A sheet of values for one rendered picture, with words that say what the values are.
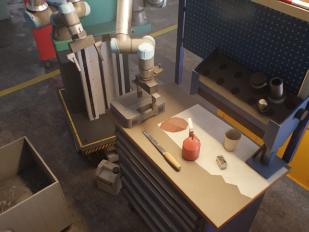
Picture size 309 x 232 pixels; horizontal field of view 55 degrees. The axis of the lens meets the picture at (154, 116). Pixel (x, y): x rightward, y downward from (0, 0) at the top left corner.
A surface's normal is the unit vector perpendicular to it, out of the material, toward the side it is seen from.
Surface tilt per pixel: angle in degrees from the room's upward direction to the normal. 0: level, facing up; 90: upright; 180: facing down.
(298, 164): 90
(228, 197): 0
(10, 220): 90
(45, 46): 90
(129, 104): 0
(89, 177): 0
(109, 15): 90
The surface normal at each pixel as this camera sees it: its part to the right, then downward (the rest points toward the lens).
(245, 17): -0.80, 0.39
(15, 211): 0.64, 0.50
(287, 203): 0.00, -0.75
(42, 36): 0.36, 0.61
